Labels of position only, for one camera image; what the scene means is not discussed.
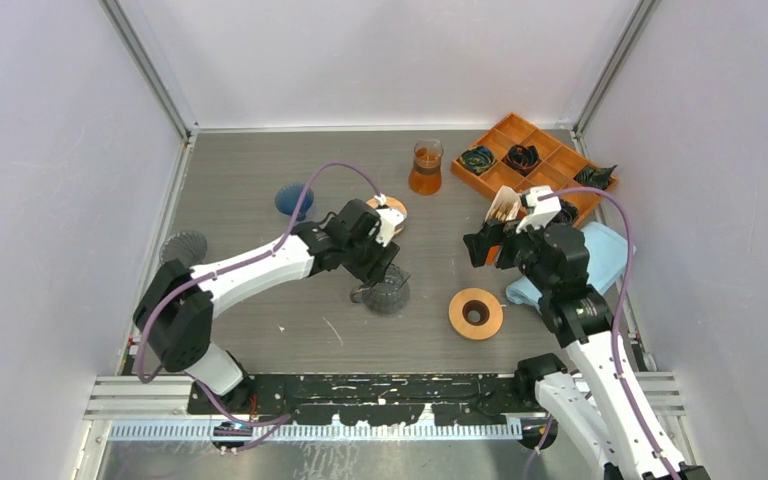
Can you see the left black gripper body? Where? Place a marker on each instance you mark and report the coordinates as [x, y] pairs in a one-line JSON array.
[[368, 259]]

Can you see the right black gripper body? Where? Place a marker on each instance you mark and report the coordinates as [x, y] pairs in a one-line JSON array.
[[517, 250]]

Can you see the grey glass coffee server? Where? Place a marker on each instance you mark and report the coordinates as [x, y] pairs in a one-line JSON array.
[[387, 297]]

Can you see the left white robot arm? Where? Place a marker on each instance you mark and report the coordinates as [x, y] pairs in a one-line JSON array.
[[176, 313]]

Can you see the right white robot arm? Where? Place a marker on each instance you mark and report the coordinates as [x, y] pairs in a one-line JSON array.
[[615, 429]]

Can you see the orange coffee filter box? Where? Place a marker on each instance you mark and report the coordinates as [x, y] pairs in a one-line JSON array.
[[505, 208]]

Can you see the blue glass dripper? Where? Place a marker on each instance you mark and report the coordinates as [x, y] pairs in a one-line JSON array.
[[287, 197]]

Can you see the dark folded item front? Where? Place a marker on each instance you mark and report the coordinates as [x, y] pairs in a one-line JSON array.
[[568, 214]]

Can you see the dark folded item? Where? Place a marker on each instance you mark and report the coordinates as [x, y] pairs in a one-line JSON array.
[[522, 158], [568, 214], [596, 177], [477, 159]]

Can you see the light blue cloth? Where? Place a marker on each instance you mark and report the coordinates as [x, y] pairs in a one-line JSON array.
[[608, 260]]

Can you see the dark folded item right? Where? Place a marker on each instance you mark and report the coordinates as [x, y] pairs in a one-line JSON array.
[[596, 177]]

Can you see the amber glass carafe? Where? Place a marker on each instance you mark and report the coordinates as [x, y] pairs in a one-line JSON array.
[[425, 177]]

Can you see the dark folded item back middle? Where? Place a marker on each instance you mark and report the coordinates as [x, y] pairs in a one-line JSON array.
[[522, 158]]

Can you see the orange compartment tray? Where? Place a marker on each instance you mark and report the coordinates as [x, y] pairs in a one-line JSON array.
[[559, 162]]

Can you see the dark folded item back left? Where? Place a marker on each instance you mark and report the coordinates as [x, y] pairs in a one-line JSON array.
[[477, 159]]

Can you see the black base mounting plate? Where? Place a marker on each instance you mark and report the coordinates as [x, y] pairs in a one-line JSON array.
[[465, 399]]

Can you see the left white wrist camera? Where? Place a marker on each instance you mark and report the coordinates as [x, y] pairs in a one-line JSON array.
[[391, 220]]

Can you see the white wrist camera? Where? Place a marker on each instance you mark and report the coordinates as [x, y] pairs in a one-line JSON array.
[[391, 220], [542, 207]]

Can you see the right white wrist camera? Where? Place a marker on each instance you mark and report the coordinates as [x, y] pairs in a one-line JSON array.
[[542, 207]]

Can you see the white slotted cable duct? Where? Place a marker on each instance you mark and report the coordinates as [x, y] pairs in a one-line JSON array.
[[219, 430]]

